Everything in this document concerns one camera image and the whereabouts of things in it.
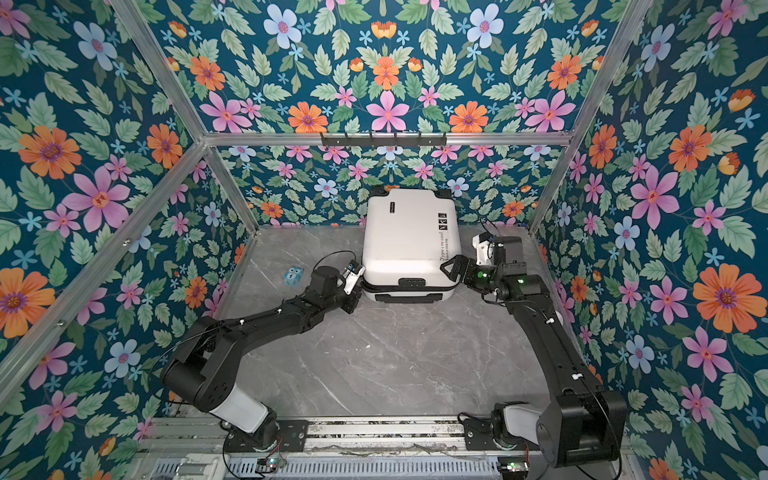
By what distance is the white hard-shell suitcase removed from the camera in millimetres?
863

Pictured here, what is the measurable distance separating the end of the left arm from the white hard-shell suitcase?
0.05 m

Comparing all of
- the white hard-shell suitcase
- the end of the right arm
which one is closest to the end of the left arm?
the white hard-shell suitcase

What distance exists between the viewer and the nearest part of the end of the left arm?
0.72 m

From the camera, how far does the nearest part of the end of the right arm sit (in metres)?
0.60

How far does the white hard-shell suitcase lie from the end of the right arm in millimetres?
73

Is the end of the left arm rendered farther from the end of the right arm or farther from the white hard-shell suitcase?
the end of the right arm
